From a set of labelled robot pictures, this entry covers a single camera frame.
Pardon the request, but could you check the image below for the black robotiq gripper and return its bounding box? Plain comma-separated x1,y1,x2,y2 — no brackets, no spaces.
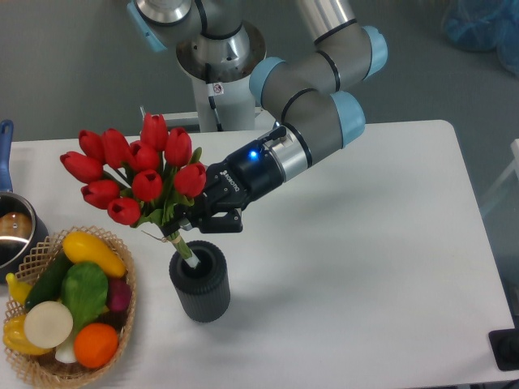
178,140,284,233

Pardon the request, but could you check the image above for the dark grey ribbed vase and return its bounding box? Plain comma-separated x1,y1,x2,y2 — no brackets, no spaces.
169,241,230,323

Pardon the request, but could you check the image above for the red tulip bouquet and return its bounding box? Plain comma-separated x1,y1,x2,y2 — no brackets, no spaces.
60,113,207,269

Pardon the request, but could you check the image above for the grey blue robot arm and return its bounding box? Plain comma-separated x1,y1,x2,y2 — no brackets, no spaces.
127,1,388,235

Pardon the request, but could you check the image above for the purple red onion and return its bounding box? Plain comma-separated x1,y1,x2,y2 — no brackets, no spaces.
106,278,132,312

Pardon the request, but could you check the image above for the yellow squash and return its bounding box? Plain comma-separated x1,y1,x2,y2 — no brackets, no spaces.
62,231,127,278

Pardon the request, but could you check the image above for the green lettuce leaf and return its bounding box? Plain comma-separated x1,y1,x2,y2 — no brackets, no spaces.
61,262,109,336

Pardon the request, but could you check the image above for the orange fruit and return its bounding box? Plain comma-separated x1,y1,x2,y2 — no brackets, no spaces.
73,323,118,369

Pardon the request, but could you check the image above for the green cucumber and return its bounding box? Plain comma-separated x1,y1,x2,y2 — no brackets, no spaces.
24,251,73,311

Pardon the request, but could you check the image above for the white round onion slice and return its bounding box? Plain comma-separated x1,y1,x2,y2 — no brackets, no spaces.
24,301,73,348

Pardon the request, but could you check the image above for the woven wicker basket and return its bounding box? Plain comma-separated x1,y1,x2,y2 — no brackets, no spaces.
2,225,138,389

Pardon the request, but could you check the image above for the yellow bell pepper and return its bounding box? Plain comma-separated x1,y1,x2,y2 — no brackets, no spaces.
3,314,52,356

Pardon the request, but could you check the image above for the black device at edge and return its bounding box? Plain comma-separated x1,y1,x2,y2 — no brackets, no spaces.
488,329,518,371

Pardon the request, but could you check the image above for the blue plastic bag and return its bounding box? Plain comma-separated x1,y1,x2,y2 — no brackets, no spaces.
441,1,518,75

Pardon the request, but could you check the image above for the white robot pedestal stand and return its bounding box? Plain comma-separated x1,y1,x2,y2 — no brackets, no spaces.
139,24,285,137

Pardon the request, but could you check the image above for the blue handled saucepan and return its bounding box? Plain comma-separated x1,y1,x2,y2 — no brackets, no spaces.
1,119,48,285

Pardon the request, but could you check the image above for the white frame at right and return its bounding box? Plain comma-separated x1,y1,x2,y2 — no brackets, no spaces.
479,139,518,219

